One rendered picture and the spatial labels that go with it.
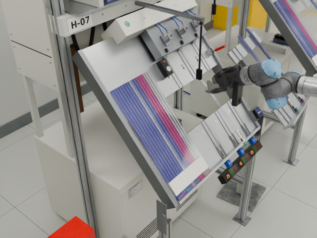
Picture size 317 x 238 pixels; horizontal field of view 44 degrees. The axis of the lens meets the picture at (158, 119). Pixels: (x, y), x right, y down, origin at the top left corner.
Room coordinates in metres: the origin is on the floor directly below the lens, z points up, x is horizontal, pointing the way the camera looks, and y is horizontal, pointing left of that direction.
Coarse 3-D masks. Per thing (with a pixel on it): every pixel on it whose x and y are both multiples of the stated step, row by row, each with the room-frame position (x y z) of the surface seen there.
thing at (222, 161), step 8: (256, 128) 1.56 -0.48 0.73; (248, 136) 1.49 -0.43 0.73; (240, 144) 1.43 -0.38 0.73; (232, 152) 1.37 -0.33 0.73; (224, 160) 1.32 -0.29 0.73; (216, 168) 1.27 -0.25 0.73; (208, 176) 1.22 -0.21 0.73; (200, 184) 1.18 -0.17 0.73; (192, 192) 1.13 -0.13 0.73; (184, 200) 1.09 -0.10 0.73
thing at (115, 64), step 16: (96, 48) 1.43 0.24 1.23; (112, 48) 1.48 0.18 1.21; (128, 48) 1.52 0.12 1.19; (144, 48) 1.57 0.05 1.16; (192, 48) 1.73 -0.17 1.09; (208, 48) 1.79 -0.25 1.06; (96, 64) 1.38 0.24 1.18; (112, 64) 1.42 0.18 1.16; (128, 64) 1.46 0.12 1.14; (144, 64) 1.50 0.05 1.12; (176, 64) 1.60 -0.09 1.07; (192, 64) 1.65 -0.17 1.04; (208, 64) 1.71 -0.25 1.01; (112, 80) 1.36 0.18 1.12; (128, 80) 1.40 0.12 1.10; (160, 80) 1.49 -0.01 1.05; (176, 80) 1.53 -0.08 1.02; (112, 96) 1.31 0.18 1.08
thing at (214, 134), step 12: (228, 108) 1.58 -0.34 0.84; (240, 108) 1.62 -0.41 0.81; (204, 120) 1.45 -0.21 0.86; (216, 120) 1.48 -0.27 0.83; (240, 120) 1.56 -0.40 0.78; (192, 132) 1.37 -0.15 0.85; (204, 132) 1.40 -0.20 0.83; (216, 132) 1.44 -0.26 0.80; (228, 132) 1.47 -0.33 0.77; (240, 132) 1.51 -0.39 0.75; (204, 144) 1.35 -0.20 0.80; (216, 144) 1.39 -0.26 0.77; (228, 144) 1.42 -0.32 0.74; (204, 156) 1.31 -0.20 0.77; (216, 156) 1.34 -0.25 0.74; (156, 168) 1.16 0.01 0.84
